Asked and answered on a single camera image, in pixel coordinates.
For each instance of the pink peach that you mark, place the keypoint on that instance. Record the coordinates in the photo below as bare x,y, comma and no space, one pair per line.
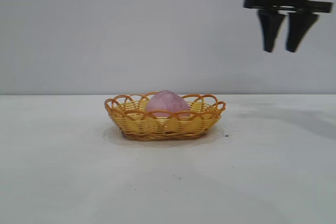
168,104

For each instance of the yellow orange woven basket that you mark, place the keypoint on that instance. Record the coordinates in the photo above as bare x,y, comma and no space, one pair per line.
157,127

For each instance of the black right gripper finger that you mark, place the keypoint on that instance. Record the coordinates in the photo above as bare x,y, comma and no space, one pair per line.
296,30
270,30

